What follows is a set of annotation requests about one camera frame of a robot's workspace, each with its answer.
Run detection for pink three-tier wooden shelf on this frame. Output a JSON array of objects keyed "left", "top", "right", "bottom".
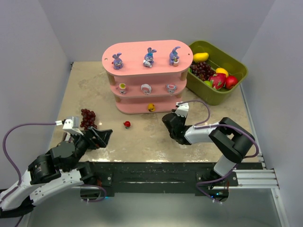
[{"left": 102, "top": 40, "right": 193, "bottom": 114}]

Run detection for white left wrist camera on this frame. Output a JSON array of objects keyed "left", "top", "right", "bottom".
[{"left": 62, "top": 116, "right": 83, "bottom": 135}]

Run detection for pink toy with blue bow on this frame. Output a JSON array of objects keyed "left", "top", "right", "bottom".
[{"left": 165, "top": 84, "right": 178, "bottom": 94}]

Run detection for pink toy with green centre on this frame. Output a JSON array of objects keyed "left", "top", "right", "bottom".
[{"left": 116, "top": 83, "right": 128, "bottom": 95}]

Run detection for purple bunny toy with cup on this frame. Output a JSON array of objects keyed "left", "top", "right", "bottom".
[{"left": 169, "top": 46, "right": 180, "bottom": 66}]

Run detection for yellow mango toy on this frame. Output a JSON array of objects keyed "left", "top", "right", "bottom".
[{"left": 193, "top": 52, "right": 209, "bottom": 62}]

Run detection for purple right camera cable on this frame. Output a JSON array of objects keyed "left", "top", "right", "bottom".
[{"left": 177, "top": 99, "right": 258, "bottom": 201}]

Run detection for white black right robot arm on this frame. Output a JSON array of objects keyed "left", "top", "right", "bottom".
[{"left": 162, "top": 112, "right": 258, "bottom": 183}]

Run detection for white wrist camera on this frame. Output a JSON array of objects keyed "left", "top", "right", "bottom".
[
  {"left": 171, "top": 102, "right": 189, "bottom": 118},
  {"left": 62, "top": 116, "right": 83, "bottom": 135}
]

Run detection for purple bunny toy red bow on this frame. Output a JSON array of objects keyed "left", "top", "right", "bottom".
[{"left": 112, "top": 52, "right": 124, "bottom": 70}]

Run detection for pink toy with white frill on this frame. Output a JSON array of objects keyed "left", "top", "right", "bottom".
[{"left": 141, "top": 84, "right": 152, "bottom": 95}]

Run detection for red dragon fruit toy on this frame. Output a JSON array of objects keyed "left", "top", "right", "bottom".
[{"left": 208, "top": 73, "right": 226, "bottom": 90}]

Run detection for red haired mermaid toy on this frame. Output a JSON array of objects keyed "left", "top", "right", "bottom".
[{"left": 123, "top": 121, "right": 131, "bottom": 129}]

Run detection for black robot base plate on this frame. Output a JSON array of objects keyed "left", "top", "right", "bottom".
[{"left": 71, "top": 161, "right": 240, "bottom": 198}]

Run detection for olive green plastic bin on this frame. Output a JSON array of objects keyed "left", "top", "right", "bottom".
[{"left": 187, "top": 40, "right": 248, "bottom": 105}]

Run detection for green lime toy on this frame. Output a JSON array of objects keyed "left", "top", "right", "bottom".
[{"left": 204, "top": 80, "right": 212, "bottom": 87}]

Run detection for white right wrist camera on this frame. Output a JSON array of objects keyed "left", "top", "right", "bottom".
[{"left": 171, "top": 102, "right": 189, "bottom": 118}]

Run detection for purple grape bunch in bin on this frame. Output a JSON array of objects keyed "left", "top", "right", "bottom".
[{"left": 189, "top": 61, "right": 215, "bottom": 81}]

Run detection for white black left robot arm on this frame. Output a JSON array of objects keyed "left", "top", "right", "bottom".
[{"left": 0, "top": 127, "right": 113, "bottom": 218}]

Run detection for red apple toy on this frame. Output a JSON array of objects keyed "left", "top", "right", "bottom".
[{"left": 225, "top": 75, "right": 239, "bottom": 90}]

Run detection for purple bunny toy blue ears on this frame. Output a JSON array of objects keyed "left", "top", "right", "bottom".
[{"left": 143, "top": 47, "right": 157, "bottom": 68}]

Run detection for dark red grape bunch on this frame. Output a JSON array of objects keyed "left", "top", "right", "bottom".
[{"left": 80, "top": 109, "right": 97, "bottom": 130}]

